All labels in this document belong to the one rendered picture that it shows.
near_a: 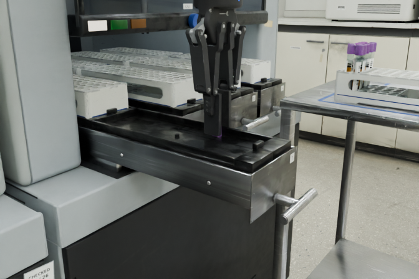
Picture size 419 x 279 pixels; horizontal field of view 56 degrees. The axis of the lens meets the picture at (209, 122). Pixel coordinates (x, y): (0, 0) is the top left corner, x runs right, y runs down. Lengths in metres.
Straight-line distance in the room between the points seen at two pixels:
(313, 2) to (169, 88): 2.96
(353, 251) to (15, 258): 1.01
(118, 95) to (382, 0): 2.28
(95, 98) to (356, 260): 0.92
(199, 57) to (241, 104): 0.36
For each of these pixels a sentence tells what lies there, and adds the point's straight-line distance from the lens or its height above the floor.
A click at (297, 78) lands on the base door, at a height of 0.48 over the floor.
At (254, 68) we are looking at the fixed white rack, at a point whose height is 0.86.
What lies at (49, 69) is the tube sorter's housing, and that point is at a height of 0.92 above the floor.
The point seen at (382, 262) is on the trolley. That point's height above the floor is 0.28.
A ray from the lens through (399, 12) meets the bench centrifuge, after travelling 2.82.
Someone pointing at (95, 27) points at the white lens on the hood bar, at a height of 0.98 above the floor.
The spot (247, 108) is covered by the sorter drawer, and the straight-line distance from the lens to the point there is 0.96.
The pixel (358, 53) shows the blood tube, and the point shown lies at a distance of 0.84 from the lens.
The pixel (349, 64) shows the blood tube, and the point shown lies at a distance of 0.86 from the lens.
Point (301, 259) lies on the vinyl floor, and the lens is 1.78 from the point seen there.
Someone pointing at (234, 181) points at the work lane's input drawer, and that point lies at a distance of 0.53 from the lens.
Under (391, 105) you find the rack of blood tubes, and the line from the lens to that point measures 0.84.
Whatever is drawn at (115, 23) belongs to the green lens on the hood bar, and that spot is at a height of 0.98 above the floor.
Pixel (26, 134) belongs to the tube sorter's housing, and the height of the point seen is 0.82.
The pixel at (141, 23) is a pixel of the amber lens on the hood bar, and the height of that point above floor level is 0.98.
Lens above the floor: 1.01
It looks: 16 degrees down
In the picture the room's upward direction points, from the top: straight up
